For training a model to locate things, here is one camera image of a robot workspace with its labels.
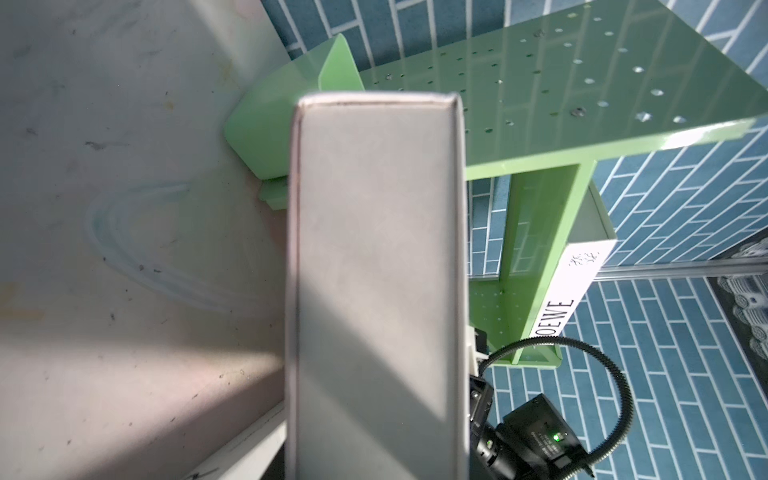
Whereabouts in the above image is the green two-tier shelf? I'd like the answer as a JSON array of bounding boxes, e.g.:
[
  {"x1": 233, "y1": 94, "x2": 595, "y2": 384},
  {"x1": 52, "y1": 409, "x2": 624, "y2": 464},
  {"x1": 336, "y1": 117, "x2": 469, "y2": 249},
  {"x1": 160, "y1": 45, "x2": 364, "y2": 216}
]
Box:
[{"x1": 224, "y1": 1, "x2": 767, "y2": 349}]

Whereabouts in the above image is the white-backed heritage culture book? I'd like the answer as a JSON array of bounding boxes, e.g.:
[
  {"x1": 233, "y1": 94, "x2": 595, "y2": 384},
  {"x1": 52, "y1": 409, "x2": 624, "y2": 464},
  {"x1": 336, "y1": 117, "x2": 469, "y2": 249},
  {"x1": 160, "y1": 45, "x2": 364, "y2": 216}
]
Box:
[{"x1": 285, "y1": 92, "x2": 469, "y2": 479}]

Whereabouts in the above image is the white Loewe Foundation book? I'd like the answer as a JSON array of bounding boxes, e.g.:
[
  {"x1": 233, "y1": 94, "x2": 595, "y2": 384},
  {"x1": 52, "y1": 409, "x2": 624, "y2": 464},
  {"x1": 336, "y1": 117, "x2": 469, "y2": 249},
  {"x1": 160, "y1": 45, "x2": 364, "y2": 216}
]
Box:
[{"x1": 530, "y1": 182, "x2": 617, "y2": 337}]

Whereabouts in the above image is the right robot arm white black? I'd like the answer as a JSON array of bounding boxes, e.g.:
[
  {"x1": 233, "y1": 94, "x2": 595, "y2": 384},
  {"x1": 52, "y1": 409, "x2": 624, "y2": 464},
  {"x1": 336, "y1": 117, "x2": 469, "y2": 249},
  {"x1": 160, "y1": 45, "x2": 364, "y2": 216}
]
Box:
[{"x1": 469, "y1": 376, "x2": 587, "y2": 479}]

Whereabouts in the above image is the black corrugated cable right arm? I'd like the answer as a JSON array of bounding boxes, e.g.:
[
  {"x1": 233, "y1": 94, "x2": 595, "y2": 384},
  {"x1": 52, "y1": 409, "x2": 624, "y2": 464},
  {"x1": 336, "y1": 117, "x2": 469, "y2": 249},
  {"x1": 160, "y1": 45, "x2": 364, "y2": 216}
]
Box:
[{"x1": 478, "y1": 335, "x2": 636, "y2": 480}]

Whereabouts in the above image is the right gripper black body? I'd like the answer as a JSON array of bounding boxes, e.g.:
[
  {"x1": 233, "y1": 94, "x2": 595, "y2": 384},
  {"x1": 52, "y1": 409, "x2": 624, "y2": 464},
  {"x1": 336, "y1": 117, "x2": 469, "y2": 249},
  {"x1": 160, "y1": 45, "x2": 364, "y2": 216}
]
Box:
[{"x1": 468, "y1": 375, "x2": 543, "y2": 479}]

